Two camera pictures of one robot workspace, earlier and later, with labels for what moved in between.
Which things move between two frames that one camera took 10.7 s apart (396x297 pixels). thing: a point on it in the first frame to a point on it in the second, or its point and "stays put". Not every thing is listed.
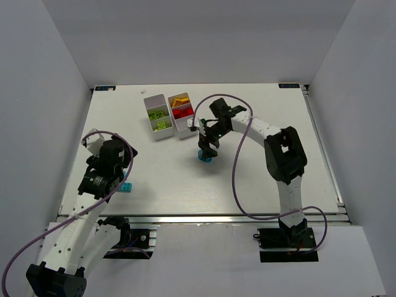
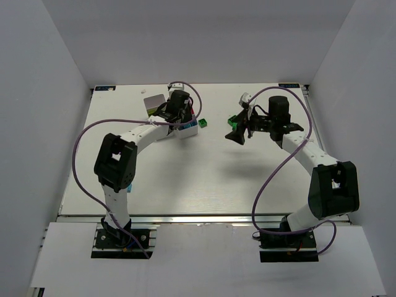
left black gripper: x=122 y=176 to x=169 y=114
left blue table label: x=104 y=88 stays put
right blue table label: x=288 y=85 stays put
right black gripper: x=206 y=142 to x=246 y=124
